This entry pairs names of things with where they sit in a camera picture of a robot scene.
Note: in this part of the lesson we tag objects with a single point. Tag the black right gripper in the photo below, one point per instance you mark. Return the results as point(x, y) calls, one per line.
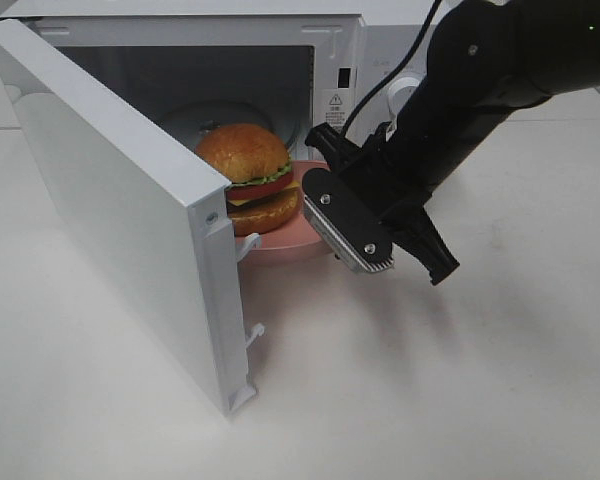
point(388, 173)

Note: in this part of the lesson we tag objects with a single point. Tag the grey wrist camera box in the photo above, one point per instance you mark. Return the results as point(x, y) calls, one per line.
point(346, 225)

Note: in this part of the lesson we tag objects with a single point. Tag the white microwave oven body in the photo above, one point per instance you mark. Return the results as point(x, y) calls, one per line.
point(158, 56)

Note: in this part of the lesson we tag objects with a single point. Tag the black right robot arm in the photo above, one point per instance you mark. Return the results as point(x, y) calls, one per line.
point(484, 62)

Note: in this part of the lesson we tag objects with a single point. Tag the burger with lettuce and cheese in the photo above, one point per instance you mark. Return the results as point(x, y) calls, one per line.
point(244, 153)

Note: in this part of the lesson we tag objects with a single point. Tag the pink round plate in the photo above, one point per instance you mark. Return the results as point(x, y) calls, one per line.
point(290, 240)

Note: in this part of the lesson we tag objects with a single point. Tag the white warning label sticker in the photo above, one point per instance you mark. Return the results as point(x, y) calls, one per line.
point(335, 107)

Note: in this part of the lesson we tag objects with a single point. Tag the white microwave door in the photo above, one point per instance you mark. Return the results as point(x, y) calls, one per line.
point(149, 213)

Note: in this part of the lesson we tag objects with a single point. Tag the glass microwave turntable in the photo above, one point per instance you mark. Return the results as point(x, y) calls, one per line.
point(189, 124)

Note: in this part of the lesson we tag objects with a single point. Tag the upper white microwave knob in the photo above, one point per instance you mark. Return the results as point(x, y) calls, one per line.
point(399, 92)

